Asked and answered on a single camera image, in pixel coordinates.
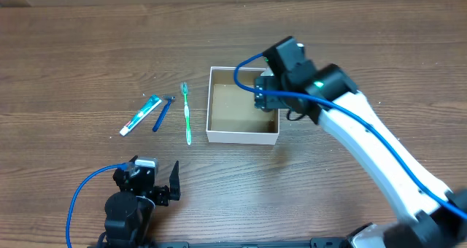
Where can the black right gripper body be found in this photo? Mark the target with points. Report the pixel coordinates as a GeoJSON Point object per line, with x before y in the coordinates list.
{"type": "Point", "coordinates": [263, 93]}

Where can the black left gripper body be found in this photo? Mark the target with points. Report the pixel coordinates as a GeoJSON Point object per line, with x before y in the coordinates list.
{"type": "Point", "coordinates": [157, 194]}

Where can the teal toothpaste tube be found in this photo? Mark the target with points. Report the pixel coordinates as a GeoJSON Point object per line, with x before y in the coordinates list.
{"type": "Point", "coordinates": [149, 106]}

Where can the clear spray bottle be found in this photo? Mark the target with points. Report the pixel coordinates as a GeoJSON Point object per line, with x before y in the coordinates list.
{"type": "Point", "coordinates": [268, 73]}

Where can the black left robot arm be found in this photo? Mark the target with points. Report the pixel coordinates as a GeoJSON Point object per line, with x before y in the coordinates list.
{"type": "Point", "coordinates": [129, 211]}

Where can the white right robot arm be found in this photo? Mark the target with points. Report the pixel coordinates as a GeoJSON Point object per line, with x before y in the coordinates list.
{"type": "Point", "coordinates": [428, 213]}

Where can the white cardboard box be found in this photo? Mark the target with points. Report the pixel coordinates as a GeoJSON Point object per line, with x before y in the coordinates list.
{"type": "Point", "coordinates": [231, 114]}

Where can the blue disposable razor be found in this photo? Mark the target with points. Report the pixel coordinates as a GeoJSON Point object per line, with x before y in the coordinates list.
{"type": "Point", "coordinates": [169, 100]}

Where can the green toothbrush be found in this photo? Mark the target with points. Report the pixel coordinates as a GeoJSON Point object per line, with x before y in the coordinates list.
{"type": "Point", "coordinates": [184, 92]}

